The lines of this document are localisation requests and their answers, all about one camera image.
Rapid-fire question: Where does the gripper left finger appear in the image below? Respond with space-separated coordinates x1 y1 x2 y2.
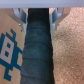
12 7 30 32

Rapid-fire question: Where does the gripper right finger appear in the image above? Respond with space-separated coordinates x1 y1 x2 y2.
48 7 72 30

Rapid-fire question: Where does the black drawer handle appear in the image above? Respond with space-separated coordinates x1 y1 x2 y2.
19 8 57 84

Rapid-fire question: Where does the wooden drawer box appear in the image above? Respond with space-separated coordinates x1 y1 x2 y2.
0 8 28 84

